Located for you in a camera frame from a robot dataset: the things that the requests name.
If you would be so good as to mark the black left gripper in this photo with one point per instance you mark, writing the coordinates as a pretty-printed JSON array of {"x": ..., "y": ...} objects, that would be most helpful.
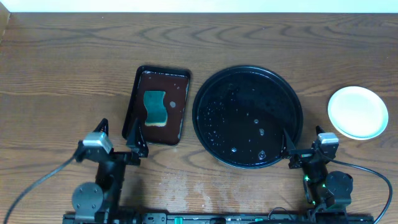
[{"x": 119, "y": 156}]

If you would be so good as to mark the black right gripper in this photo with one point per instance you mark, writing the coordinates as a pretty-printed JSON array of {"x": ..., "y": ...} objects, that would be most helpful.
[{"x": 302, "y": 156}]

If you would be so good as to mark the green and yellow sponge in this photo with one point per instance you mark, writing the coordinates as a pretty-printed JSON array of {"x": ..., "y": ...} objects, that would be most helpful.
[{"x": 156, "y": 111}]

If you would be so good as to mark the mint green plate with stain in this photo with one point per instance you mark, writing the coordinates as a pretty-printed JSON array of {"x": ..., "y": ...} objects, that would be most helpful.
[{"x": 357, "y": 113}]

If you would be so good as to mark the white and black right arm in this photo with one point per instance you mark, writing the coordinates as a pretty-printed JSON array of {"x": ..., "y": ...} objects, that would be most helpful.
[{"x": 326, "y": 190}]

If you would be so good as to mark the black rectangular water tray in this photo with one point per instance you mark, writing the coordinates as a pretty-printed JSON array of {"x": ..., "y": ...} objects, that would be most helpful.
[{"x": 175, "y": 83}]

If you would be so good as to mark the round black tray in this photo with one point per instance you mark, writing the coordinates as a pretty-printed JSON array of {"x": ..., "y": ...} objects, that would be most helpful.
[{"x": 242, "y": 115}]

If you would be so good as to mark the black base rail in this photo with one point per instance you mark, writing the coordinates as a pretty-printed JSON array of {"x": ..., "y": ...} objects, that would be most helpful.
[{"x": 276, "y": 216}]

